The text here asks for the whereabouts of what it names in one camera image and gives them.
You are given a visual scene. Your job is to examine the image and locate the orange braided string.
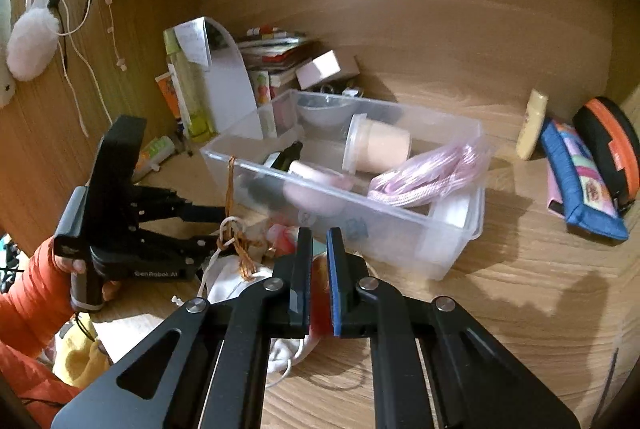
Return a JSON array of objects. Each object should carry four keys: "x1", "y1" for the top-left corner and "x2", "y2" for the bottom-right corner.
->
[{"x1": 216, "y1": 155, "x2": 273, "y2": 281}]

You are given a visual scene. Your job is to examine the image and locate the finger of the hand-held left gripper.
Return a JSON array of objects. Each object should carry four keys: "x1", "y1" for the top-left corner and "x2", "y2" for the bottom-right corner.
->
[
  {"x1": 132, "y1": 191, "x2": 230, "y2": 226},
  {"x1": 137, "y1": 229, "x2": 237, "y2": 267}
]

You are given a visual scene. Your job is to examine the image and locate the dark green spray bottle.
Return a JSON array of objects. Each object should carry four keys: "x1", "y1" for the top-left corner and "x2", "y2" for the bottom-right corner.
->
[{"x1": 250, "y1": 141, "x2": 306, "y2": 204}]

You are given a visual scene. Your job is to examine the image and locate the blue pencil case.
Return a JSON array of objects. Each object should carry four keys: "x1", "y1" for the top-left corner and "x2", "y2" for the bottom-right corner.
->
[{"x1": 540, "y1": 119, "x2": 630, "y2": 242}]

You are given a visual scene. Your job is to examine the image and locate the white face mask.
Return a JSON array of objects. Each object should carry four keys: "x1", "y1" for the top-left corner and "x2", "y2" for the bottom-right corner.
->
[{"x1": 197, "y1": 254, "x2": 321, "y2": 377}]

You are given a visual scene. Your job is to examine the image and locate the blue round compact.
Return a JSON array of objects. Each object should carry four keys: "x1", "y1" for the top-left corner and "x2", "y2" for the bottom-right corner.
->
[{"x1": 345, "y1": 216, "x2": 373, "y2": 241}]

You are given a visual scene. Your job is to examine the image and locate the yellow cloth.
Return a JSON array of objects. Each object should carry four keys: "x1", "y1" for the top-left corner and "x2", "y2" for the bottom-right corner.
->
[{"x1": 50, "y1": 311, "x2": 118, "y2": 390}]

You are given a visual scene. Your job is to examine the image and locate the wooden desktop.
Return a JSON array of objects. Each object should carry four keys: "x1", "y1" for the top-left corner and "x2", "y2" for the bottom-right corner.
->
[{"x1": 75, "y1": 74, "x2": 633, "y2": 429}]

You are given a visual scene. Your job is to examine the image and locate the orange carton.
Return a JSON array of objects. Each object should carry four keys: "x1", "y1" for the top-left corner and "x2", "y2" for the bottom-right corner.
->
[{"x1": 154, "y1": 71, "x2": 183, "y2": 120}]

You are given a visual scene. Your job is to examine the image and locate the clear jar with white lid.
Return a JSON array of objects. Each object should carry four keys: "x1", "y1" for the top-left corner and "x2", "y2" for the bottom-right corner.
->
[{"x1": 342, "y1": 113, "x2": 412, "y2": 174}]

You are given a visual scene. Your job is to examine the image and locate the white paper folder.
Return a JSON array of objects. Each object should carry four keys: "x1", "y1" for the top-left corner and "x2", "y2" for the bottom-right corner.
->
[{"x1": 172, "y1": 16, "x2": 258, "y2": 140}]

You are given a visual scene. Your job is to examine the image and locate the small cream bottle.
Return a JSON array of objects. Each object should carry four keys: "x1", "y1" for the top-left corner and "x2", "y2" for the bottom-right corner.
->
[{"x1": 515, "y1": 89, "x2": 549, "y2": 160}]

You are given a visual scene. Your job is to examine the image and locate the white cable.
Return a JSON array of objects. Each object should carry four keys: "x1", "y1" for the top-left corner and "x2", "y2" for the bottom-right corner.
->
[{"x1": 27, "y1": 0, "x2": 128, "y2": 138}]

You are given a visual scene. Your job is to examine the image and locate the person's left hand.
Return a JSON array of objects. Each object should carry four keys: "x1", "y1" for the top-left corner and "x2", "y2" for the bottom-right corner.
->
[{"x1": 52, "y1": 255, "x2": 124, "y2": 306}]

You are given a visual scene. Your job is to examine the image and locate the green and white tube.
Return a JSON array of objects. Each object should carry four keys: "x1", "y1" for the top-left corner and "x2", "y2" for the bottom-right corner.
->
[{"x1": 134, "y1": 135, "x2": 177, "y2": 177}]

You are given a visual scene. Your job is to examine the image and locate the stack of books and cards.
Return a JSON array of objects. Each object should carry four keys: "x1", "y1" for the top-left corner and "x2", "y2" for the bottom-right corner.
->
[{"x1": 235, "y1": 25, "x2": 321, "y2": 107}]

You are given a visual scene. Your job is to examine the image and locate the grey bowl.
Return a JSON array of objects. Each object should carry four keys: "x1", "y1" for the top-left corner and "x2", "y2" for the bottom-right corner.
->
[{"x1": 295, "y1": 98, "x2": 357, "y2": 132}]

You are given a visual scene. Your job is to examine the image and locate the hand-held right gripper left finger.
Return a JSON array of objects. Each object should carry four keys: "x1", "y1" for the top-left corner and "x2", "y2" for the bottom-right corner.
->
[{"x1": 50, "y1": 226, "x2": 314, "y2": 429}]

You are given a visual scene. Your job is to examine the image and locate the white round lidded container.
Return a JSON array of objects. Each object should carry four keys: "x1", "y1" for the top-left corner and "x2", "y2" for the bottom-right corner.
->
[{"x1": 420, "y1": 191, "x2": 483, "y2": 260}]

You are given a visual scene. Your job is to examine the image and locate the small pink item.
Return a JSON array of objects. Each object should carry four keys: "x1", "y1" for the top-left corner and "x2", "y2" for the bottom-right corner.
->
[{"x1": 264, "y1": 224, "x2": 299, "y2": 257}]

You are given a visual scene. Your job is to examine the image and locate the small white cardboard box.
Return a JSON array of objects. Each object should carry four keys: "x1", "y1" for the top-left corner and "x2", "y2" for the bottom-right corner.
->
[{"x1": 295, "y1": 50, "x2": 360, "y2": 90}]

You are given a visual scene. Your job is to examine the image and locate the black and orange pouch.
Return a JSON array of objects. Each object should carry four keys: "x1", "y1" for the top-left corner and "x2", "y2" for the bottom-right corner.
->
[{"x1": 571, "y1": 97, "x2": 640, "y2": 216}]

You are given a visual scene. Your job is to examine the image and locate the white printed receipt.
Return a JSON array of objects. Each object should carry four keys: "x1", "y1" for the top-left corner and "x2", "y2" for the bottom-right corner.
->
[{"x1": 174, "y1": 20, "x2": 211, "y2": 67}]

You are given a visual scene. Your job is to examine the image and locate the pink rope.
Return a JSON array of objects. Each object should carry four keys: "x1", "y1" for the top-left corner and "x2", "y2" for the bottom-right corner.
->
[{"x1": 367, "y1": 141, "x2": 488, "y2": 208}]

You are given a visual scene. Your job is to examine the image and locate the white fluffy plush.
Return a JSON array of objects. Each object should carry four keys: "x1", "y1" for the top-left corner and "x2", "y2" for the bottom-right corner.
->
[{"x1": 6, "y1": 6, "x2": 61, "y2": 82}]

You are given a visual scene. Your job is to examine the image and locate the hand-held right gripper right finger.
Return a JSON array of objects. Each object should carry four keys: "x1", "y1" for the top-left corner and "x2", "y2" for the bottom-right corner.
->
[{"x1": 326, "y1": 226, "x2": 582, "y2": 429}]

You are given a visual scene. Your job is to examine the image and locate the clear plastic storage box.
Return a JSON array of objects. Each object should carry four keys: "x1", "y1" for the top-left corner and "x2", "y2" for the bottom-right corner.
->
[{"x1": 200, "y1": 89, "x2": 497, "y2": 282}]

